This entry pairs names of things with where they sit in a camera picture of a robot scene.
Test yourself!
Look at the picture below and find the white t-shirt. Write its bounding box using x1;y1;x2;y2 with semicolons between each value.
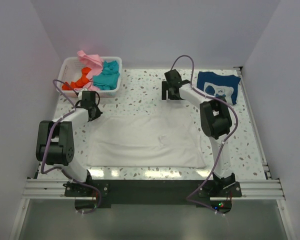
87;112;206;168

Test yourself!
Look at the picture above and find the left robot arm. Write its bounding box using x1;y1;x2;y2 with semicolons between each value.
35;90;103;196

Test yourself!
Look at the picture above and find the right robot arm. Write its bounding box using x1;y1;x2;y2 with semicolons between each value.
161;69;236;197

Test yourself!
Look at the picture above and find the orange t-shirt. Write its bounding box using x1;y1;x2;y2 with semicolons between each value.
62;67;94;91

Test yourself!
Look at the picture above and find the teal t-shirt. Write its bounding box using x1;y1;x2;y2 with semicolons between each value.
92;60;120;91

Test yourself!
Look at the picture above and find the white plastic basket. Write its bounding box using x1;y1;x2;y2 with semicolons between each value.
55;56;123;99

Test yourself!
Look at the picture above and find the pink t-shirt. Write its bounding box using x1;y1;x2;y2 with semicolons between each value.
77;50;104;91

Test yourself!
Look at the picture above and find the folded blue printed t-shirt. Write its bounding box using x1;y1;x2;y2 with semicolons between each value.
196;71;241;105

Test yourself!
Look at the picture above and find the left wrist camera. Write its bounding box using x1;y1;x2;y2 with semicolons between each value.
78;87;88;94

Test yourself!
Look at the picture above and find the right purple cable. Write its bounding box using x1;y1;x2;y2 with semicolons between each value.
171;55;239;213

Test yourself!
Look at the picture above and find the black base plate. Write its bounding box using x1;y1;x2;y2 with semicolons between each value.
63;179;243;210

